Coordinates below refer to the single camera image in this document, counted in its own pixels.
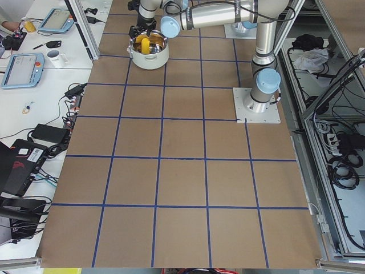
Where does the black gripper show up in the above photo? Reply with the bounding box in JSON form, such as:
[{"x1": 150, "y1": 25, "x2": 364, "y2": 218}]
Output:
[{"x1": 129, "y1": 15, "x2": 157, "y2": 37}]

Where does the yellow corn cob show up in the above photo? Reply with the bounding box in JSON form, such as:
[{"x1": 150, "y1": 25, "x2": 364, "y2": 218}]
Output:
[{"x1": 141, "y1": 38, "x2": 151, "y2": 55}]

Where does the pale green cooking pot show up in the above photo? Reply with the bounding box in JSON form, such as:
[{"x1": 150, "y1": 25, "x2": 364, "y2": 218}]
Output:
[{"x1": 127, "y1": 30, "x2": 169, "y2": 70}]

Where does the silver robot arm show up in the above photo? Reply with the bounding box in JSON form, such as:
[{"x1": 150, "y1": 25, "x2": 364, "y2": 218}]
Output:
[{"x1": 128, "y1": 0, "x2": 289, "y2": 113}]

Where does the blue teach pendant far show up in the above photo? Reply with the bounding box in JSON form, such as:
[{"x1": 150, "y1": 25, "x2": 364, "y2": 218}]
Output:
[{"x1": 38, "y1": 8, "x2": 74, "y2": 34}]

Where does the blue teach pendant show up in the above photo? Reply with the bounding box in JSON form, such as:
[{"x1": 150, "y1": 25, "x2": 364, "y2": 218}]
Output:
[
  {"x1": 38, "y1": 8, "x2": 74, "y2": 34},
  {"x1": 1, "y1": 53, "x2": 45, "y2": 89}
]

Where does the white mug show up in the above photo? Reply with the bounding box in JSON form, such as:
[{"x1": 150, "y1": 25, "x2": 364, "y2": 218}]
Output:
[{"x1": 47, "y1": 50, "x2": 68, "y2": 69}]

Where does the blue teach pendant near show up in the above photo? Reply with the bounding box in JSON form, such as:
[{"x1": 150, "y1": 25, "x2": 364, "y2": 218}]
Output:
[{"x1": 1, "y1": 53, "x2": 45, "y2": 89}]

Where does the black power adapter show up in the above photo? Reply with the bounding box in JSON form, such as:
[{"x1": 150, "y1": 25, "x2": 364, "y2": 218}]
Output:
[{"x1": 31, "y1": 124, "x2": 70, "y2": 143}]

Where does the white crumpled cloth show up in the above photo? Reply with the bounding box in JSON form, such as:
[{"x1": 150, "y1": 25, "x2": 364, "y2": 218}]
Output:
[{"x1": 293, "y1": 49, "x2": 329, "y2": 73}]

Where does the black laptop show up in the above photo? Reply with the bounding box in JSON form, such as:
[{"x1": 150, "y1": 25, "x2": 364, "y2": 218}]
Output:
[{"x1": 3, "y1": 139, "x2": 48, "y2": 197}]

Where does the aluminium frame post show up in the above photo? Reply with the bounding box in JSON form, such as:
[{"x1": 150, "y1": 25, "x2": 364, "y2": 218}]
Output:
[{"x1": 65, "y1": 0, "x2": 100, "y2": 61}]

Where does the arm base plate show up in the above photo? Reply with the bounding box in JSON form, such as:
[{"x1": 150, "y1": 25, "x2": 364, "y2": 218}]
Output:
[
  {"x1": 224, "y1": 21, "x2": 257, "y2": 40},
  {"x1": 233, "y1": 87, "x2": 281, "y2": 124}
]

